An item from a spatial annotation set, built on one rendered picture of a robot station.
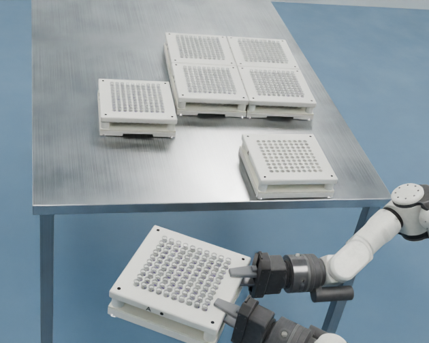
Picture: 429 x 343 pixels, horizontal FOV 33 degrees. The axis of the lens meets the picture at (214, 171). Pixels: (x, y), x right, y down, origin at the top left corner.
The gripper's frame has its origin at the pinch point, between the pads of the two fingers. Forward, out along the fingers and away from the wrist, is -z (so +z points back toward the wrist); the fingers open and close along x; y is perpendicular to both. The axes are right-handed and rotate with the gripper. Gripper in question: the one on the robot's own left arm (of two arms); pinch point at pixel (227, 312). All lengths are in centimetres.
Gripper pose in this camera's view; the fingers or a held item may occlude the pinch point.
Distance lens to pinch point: 155.1
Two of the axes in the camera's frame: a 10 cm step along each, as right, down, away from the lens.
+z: 8.8, 3.9, -2.8
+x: -1.6, 7.9, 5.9
